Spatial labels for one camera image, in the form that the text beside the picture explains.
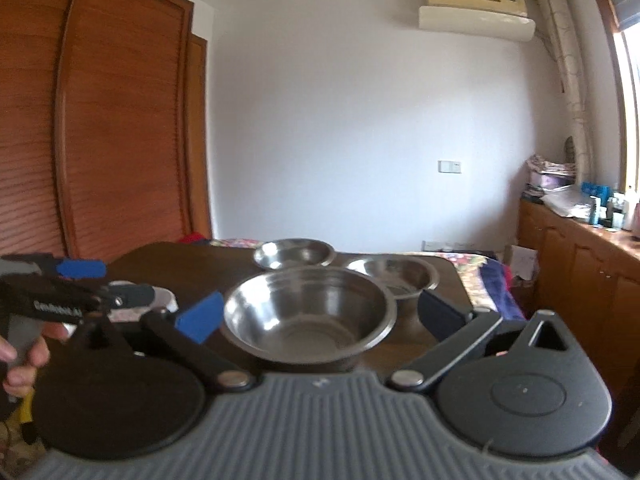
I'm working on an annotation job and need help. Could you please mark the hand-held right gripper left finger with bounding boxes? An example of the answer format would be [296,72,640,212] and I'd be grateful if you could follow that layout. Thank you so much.
[69,290,255,393]

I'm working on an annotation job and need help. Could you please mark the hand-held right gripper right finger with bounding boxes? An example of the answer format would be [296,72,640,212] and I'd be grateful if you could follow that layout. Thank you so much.
[387,289,577,393]

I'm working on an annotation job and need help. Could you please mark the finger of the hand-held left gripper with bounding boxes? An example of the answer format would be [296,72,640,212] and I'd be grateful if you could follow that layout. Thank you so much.
[37,258,107,281]
[80,283,155,312]

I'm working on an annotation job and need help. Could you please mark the white floral plate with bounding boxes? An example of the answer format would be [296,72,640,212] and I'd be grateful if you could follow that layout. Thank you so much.
[107,281,180,325]

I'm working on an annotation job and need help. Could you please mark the medium steel bowl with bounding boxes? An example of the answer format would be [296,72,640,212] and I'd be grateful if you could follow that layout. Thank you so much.
[345,255,440,300]

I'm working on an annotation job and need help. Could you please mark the large steel bowl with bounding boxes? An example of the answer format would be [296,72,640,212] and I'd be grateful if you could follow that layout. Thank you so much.
[223,266,397,365]

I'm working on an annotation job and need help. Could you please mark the small steel bowl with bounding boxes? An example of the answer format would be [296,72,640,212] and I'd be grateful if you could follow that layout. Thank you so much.
[253,238,335,270]

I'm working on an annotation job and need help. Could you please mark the person's left hand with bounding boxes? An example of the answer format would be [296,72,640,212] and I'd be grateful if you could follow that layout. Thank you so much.
[0,323,71,400]

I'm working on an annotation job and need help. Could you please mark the white power strip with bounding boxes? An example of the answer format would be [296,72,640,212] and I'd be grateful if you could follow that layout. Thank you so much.
[422,240,476,252]

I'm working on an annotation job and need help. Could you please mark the white cardboard box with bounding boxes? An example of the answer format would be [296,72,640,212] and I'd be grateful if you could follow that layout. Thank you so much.
[510,245,538,281]

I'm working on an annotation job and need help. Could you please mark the yellow cloth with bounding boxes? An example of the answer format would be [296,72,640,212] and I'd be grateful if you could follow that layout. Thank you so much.
[19,392,38,443]

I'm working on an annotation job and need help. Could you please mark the wooden louvered wardrobe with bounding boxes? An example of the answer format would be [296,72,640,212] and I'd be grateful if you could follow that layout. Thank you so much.
[0,0,213,263]

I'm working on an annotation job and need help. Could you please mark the wooden low cabinet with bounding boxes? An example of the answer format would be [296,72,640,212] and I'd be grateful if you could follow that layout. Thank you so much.
[517,197,640,396]

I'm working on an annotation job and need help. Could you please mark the clear plastic bags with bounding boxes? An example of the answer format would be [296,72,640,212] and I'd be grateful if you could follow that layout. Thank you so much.
[542,185,593,218]

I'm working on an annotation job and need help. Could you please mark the purple box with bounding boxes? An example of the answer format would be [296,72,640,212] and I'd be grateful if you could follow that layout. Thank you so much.
[530,172,576,193]

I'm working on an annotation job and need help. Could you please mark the pile of folded cloths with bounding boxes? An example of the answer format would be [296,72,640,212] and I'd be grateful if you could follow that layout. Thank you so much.
[525,155,576,176]

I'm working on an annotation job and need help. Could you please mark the blue packages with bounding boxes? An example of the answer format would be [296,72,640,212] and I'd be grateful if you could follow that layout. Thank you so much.
[580,182,612,206]

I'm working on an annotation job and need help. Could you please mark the patterned beige curtain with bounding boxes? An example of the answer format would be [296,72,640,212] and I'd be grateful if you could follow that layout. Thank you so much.
[535,0,592,186]

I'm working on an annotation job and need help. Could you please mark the wooden framed window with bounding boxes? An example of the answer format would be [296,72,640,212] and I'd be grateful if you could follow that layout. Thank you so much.
[587,0,640,196]

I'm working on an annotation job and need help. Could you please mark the wall air conditioner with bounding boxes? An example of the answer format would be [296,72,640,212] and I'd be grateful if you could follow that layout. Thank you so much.
[417,0,536,43]

